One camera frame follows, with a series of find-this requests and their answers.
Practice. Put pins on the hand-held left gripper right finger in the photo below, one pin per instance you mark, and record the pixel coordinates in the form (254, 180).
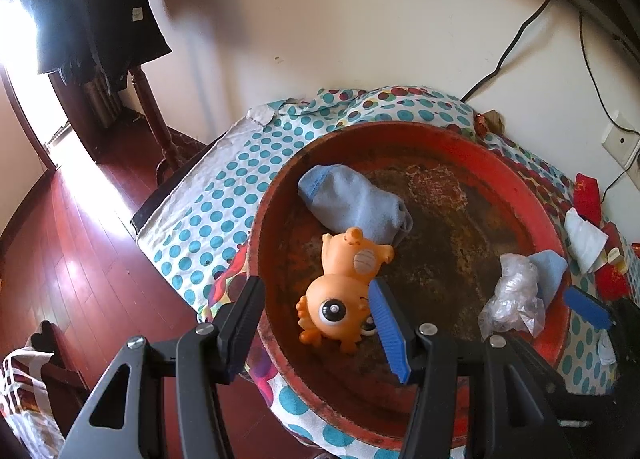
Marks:
(390, 334)

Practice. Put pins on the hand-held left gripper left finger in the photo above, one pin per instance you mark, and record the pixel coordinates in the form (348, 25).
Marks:
(235, 339)

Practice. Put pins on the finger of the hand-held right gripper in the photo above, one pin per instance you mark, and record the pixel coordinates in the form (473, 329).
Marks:
(586, 305)

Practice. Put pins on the light blue sock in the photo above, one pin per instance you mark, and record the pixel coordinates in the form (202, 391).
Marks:
(350, 204)
(552, 271)

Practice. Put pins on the white sock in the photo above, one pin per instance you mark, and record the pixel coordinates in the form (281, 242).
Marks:
(584, 239)

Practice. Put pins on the orange cartoon toy figure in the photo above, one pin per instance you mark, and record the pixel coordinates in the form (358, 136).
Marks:
(345, 284)

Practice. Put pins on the clear plastic bag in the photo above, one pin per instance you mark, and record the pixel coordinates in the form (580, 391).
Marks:
(512, 299)

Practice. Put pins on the round red metal tray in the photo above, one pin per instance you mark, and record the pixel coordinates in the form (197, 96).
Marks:
(450, 219)

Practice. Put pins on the small red embroidered sock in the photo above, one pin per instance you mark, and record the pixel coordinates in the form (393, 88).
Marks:
(587, 196)

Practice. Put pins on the polka dot tablecloth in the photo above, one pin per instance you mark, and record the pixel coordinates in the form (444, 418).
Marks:
(220, 199)

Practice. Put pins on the small red wrapped candy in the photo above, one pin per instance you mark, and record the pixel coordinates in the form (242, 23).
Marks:
(481, 123)

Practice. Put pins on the checked bag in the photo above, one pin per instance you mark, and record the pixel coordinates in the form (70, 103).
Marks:
(22, 404)

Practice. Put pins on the wooden coat stand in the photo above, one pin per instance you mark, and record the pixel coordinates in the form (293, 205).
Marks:
(155, 119)

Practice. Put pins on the dark hanging coat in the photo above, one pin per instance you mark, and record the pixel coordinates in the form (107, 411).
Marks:
(95, 4)

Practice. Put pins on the white wall socket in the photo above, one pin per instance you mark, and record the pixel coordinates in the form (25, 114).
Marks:
(620, 141)

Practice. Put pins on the wall radiator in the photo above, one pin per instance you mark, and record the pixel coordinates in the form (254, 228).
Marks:
(102, 101)

